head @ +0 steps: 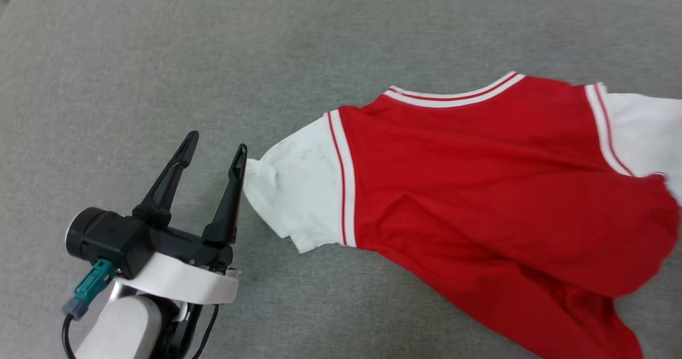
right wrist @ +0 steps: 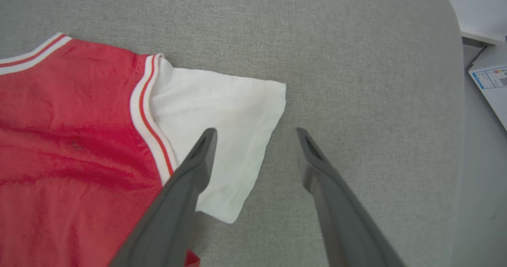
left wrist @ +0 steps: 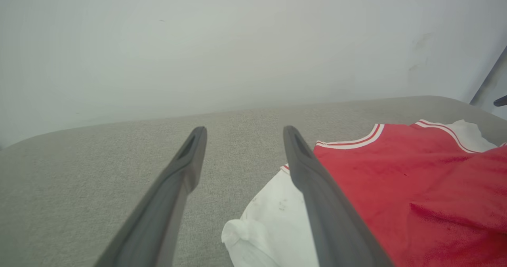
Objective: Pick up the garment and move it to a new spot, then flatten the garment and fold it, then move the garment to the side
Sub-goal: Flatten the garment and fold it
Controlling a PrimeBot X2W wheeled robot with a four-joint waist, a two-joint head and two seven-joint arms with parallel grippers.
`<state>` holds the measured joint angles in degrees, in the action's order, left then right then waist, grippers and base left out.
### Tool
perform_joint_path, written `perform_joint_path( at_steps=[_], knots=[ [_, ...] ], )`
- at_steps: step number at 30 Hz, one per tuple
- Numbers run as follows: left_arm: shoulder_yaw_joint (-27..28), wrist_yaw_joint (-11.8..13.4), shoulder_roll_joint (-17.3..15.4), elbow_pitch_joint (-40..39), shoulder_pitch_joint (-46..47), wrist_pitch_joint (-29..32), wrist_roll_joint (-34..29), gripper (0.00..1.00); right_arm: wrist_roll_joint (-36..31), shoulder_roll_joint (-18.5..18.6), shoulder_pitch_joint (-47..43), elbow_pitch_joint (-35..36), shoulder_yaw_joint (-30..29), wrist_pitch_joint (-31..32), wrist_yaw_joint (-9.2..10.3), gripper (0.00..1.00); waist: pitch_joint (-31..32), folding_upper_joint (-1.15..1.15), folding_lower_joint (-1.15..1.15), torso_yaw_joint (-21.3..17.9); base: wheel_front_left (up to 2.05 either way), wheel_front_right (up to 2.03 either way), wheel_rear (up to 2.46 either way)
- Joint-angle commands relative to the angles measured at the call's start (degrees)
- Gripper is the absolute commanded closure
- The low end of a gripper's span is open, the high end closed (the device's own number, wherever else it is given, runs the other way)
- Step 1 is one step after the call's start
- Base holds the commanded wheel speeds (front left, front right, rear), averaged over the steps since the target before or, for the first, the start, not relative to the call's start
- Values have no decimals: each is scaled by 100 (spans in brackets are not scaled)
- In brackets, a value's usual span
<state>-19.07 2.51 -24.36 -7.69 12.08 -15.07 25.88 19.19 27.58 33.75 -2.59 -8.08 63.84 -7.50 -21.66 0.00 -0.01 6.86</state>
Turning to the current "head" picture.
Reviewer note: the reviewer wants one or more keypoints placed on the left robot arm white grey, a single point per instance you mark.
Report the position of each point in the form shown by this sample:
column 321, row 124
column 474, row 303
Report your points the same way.
column 122, row 332

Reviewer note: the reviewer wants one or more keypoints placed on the left teal camera connector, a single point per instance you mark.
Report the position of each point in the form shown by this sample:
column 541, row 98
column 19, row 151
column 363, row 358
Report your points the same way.
column 90, row 287

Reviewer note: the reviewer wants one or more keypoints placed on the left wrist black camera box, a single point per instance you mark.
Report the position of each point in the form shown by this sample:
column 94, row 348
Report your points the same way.
column 128, row 242

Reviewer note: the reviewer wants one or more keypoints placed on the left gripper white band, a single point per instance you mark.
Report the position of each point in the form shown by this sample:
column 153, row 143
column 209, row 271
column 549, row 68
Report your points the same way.
column 181, row 282

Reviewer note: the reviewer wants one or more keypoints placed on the red and white t-shirt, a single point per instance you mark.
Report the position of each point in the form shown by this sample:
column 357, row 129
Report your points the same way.
column 479, row 188

